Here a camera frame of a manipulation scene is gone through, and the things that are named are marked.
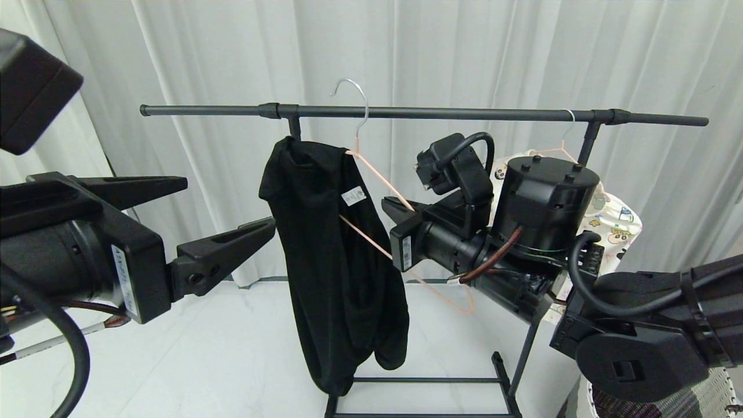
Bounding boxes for cream printed shorts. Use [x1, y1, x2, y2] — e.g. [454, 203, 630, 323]
[488, 150, 643, 279]

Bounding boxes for black garment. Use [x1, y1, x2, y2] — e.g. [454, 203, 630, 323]
[258, 136, 410, 397]

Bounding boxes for white curtain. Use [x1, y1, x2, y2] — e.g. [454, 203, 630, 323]
[0, 0, 743, 288]

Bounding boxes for pink clothes hanger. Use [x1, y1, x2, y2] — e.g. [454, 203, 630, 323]
[331, 78, 475, 317]
[534, 109, 607, 198]

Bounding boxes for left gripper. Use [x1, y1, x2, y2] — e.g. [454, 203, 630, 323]
[0, 172, 276, 325]

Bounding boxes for white laundry basket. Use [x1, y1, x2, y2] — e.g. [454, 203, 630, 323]
[586, 366, 738, 418]

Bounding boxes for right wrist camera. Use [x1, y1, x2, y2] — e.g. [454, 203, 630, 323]
[415, 132, 494, 233]

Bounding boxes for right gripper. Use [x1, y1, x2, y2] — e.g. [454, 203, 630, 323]
[381, 196, 494, 275]

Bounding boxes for black clothes rack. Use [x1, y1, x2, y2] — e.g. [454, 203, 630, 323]
[139, 103, 709, 418]

